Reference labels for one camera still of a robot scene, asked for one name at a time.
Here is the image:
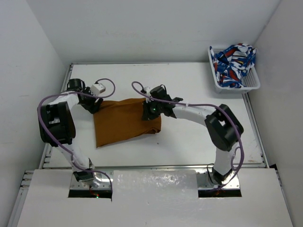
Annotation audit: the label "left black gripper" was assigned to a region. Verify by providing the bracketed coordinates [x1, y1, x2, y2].
[80, 87, 102, 113]

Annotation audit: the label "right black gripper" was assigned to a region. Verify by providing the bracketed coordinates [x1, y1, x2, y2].
[143, 98, 163, 121]

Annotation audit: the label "brown trousers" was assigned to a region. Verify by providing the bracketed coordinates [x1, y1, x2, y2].
[93, 98, 161, 148]

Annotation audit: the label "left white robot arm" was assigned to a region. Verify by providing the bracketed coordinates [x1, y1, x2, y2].
[37, 79, 106, 189]

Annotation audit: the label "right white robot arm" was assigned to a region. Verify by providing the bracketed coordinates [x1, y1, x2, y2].
[139, 85, 244, 188]

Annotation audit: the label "white front cover board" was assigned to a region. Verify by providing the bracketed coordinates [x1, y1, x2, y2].
[18, 168, 292, 227]

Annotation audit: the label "blue white patterned cloth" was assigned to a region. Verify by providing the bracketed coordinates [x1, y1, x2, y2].
[209, 43, 257, 89]

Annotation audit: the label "white plastic basket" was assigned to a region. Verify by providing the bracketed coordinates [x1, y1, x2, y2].
[207, 46, 260, 94]

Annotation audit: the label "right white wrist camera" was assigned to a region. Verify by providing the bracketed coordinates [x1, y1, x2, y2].
[141, 87, 151, 103]

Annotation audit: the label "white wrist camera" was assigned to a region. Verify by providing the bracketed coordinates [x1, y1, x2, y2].
[90, 83, 106, 96]
[141, 87, 151, 103]

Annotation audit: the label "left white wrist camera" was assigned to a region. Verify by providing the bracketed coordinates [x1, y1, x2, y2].
[90, 83, 106, 96]

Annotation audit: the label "aluminium table frame rail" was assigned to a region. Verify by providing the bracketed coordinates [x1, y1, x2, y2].
[38, 63, 74, 169]

